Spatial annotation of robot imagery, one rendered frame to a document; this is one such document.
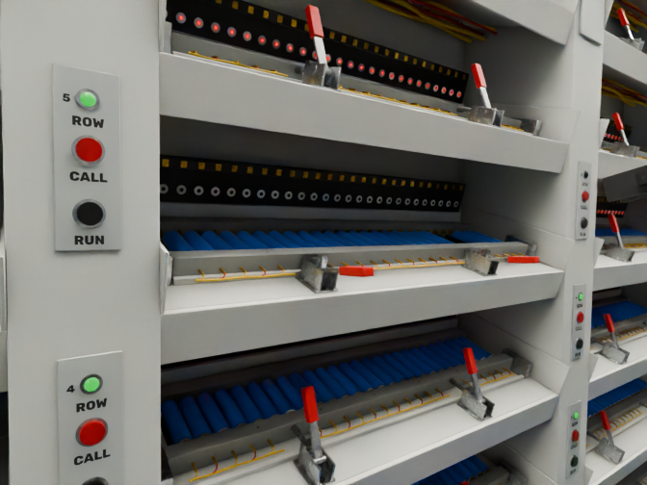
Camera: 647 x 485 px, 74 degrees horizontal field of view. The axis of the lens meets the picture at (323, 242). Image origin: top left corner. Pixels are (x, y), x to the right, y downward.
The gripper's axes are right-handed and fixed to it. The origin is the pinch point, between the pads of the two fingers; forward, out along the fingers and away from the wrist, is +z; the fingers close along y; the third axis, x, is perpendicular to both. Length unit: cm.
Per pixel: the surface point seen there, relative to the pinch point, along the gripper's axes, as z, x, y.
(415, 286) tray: 16.1, 8.4, 24.0
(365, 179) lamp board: 28.2, -8.7, 17.8
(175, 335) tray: 17, 10, 50
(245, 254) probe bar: 19.9, 3.3, 42.4
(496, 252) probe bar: 19.7, 4.6, 1.6
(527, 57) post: 14.0, -26.9, -9.1
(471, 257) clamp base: 18.2, 5.3, 10.0
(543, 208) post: 16.7, -1.7, -8.9
